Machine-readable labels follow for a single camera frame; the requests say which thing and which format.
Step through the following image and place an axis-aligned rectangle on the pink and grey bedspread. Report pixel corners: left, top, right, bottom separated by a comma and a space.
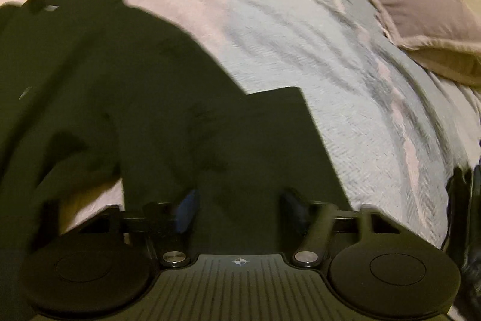
0, 0, 481, 250

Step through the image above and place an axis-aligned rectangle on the black sweater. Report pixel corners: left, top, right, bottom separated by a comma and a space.
0, 0, 352, 321

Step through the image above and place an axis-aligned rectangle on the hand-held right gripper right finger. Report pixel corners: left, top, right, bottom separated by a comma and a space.
280, 187, 406, 267

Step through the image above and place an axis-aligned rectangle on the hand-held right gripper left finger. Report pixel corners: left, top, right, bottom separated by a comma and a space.
75, 189, 201, 267

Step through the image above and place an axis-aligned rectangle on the dark cloth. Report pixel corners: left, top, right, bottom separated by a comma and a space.
445, 163, 481, 308

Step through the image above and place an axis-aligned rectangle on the mauve velvet pillow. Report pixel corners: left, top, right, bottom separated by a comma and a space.
332, 0, 481, 56

